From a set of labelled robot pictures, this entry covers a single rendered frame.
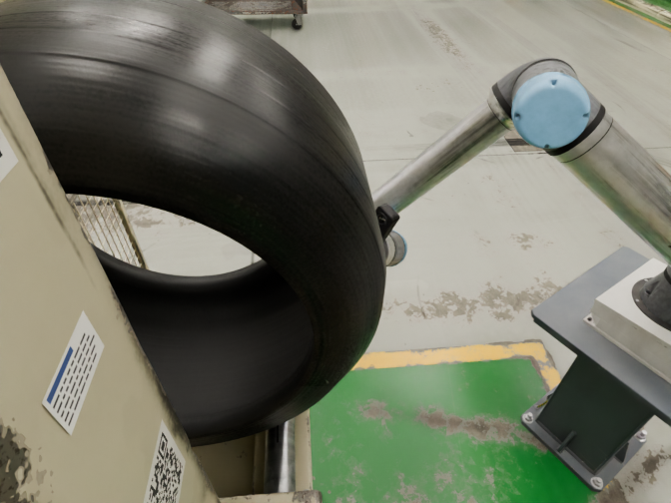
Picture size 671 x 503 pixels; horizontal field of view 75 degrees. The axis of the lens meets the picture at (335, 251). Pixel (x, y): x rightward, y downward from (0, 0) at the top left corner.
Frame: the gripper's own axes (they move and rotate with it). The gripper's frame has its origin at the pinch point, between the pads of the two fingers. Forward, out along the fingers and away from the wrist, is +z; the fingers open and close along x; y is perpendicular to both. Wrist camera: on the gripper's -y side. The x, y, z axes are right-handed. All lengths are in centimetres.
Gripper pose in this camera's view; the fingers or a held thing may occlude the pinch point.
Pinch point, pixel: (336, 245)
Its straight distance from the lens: 79.0
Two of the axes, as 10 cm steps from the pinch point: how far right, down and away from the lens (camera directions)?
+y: -6.3, 7.0, 3.3
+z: -4.3, 0.3, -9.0
